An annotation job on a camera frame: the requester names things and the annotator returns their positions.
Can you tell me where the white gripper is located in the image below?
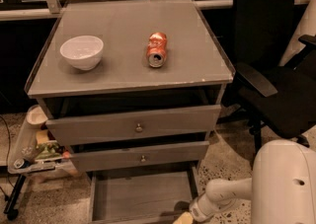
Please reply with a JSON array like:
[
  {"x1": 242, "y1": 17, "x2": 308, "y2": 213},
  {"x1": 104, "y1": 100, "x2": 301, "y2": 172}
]
[{"x1": 173, "y1": 193, "x2": 225, "y2": 224}]

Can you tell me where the grey drawer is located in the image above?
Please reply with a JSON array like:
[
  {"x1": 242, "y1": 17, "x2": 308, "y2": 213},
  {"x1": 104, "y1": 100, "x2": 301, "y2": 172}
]
[
  {"x1": 88, "y1": 163, "x2": 199, "y2": 224},
  {"x1": 46, "y1": 105, "x2": 221, "y2": 145},
  {"x1": 71, "y1": 141, "x2": 209, "y2": 172}
]

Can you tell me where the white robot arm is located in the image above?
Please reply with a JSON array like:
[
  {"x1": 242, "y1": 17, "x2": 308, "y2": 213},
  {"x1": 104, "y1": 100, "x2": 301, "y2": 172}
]
[{"x1": 173, "y1": 140, "x2": 316, "y2": 224}]

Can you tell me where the grey drawer cabinet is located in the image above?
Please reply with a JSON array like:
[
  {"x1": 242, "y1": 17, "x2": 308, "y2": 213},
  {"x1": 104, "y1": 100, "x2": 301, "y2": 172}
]
[{"x1": 25, "y1": 0, "x2": 237, "y2": 224}]

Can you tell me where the black office chair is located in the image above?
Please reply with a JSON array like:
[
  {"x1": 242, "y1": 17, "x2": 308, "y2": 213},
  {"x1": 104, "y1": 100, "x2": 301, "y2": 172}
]
[{"x1": 222, "y1": 0, "x2": 316, "y2": 149}]

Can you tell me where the green snack bag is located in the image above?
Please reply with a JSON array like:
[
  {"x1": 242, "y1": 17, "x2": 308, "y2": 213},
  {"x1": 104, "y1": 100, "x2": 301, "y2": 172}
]
[{"x1": 36, "y1": 143, "x2": 63, "y2": 160}]

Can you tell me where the crushed orange soda can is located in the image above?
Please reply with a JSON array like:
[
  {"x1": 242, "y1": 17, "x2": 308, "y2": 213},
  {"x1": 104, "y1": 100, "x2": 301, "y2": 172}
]
[{"x1": 146, "y1": 32, "x2": 167, "y2": 68}]

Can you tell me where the black tray stand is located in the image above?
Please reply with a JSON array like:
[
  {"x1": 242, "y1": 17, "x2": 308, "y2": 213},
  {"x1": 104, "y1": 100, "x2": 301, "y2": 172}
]
[{"x1": 4, "y1": 175, "x2": 26, "y2": 221}]

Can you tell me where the white ceramic bowl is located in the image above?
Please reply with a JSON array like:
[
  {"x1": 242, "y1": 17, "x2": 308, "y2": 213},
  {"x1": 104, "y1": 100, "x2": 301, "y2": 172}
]
[{"x1": 59, "y1": 36, "x2": 104, "y2": 71}]

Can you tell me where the metal railing bar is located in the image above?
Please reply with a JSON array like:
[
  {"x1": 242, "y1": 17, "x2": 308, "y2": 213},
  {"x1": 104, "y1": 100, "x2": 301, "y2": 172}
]
[{"x1": 0, "y1": 0, "x2": 311, "y2": 21}]

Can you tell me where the black floor cable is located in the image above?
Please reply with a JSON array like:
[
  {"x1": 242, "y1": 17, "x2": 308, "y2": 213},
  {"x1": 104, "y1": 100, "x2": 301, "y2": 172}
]
[{"x1": 0, "y1": 114, "x2": 13, "y2": 202}]

